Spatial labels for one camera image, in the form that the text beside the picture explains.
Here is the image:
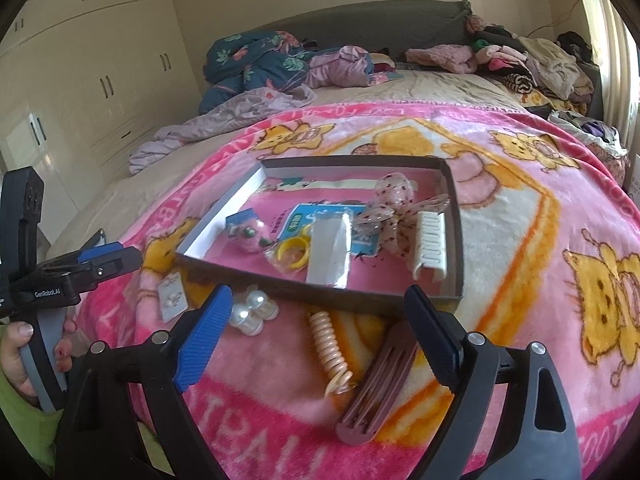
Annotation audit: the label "polka dot fabric bow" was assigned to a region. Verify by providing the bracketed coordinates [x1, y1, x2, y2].
[354, 172, 449, 259]

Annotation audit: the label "green sleeve forearm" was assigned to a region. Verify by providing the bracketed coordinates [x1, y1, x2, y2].
[0, 375, 63, 476]

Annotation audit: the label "mauve hair comb clip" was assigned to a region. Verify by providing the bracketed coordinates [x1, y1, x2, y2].
[335, 321, 418, 446]

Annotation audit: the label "yellow rings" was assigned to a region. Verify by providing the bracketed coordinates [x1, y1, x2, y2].
[263, 224, 316, 276]

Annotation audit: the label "blue square hair clip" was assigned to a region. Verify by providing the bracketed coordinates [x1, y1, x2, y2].
[224, 208, 256, 237]

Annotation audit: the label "earrings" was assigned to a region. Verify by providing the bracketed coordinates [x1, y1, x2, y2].
[157, 272, 189, 323]

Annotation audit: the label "shallow cardboard box tray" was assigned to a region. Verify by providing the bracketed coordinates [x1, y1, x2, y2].
[177, 155, 464, 316]

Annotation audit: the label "pearl bead cluster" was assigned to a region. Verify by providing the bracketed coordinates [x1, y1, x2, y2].
[229, 288, 280, 337]

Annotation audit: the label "navy floral quilt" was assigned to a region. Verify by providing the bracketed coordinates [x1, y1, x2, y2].
[198, 30, 316, 115]

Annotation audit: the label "cream curtain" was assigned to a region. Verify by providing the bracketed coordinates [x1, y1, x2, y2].
[582, 0, 639, 151]

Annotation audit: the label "dark grey headboard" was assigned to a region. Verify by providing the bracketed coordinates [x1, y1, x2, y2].
[258, 0, 473, 58]

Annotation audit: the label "clear plastic packet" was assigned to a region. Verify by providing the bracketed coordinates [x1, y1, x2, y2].
[306, 209, 352, 289]

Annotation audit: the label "peach spiral hair tie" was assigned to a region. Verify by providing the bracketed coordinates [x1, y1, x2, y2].
[307, 310, 357, 400]

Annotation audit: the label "left hand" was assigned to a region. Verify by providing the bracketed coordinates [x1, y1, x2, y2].
[0, 306, 79, 401]

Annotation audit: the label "pile of clothes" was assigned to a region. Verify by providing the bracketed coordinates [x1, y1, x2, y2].
[404, 14, 603, 119]

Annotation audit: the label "cream wardrobe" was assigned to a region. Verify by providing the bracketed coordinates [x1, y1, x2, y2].
[1, 0, 200, 242]

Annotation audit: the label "pink crumpled garment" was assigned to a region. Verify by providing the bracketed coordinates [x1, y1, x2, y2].
[305, 46, 374, 89]

